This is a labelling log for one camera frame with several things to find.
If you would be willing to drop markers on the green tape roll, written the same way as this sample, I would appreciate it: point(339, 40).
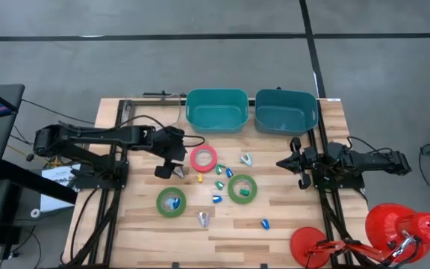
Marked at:
point(159, 202)
point(230, 189)

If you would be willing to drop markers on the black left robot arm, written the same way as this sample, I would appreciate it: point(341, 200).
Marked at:
point(99, 136)

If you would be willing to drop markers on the green mini stapler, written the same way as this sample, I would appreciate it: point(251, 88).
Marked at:
point(220, 169)
point(244, 192)
point(219, 185)

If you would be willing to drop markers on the pale grey staple remover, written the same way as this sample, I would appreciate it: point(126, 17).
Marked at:
point(178, 172)

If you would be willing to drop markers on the pink tape roll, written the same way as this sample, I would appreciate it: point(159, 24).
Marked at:
point(192, 158)

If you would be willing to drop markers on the clear plastic bin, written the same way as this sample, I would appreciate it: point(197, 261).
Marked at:
point(151, 108)

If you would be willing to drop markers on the yellow mini stapler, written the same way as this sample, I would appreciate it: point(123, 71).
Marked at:
point(199, 177)

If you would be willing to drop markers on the dusty blue plastic bin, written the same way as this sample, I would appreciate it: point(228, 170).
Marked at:
point(286, 121)

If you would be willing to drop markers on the blue mini stapler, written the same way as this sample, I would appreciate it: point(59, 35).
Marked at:
point(265, 224)
point(229, 172)
point(177, 203)
point(217, 199)

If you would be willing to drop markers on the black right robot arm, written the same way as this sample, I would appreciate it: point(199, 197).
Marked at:
point(371, 162)

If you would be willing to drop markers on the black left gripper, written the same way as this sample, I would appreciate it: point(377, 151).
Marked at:
point(162, 143)

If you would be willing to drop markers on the pale blue staple remover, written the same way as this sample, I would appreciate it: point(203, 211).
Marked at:
point(169, 204)

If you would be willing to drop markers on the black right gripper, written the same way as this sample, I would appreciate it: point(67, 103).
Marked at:
point(314, 158)

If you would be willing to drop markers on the mint staple remover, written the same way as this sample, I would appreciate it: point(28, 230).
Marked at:
point(246, 160)

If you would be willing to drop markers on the small white tape roll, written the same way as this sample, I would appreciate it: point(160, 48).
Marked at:
point(32, 213)

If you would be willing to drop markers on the teal plastic bin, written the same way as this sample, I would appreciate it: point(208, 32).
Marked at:
point(217, 119)

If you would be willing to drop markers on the black metal rig frame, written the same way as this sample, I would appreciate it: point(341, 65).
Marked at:
point(120, 112)

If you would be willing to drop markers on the black round knob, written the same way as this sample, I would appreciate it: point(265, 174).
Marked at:
point(30, 157)

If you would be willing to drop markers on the red desk lamp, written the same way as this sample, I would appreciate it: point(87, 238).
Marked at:
point(386, 224)

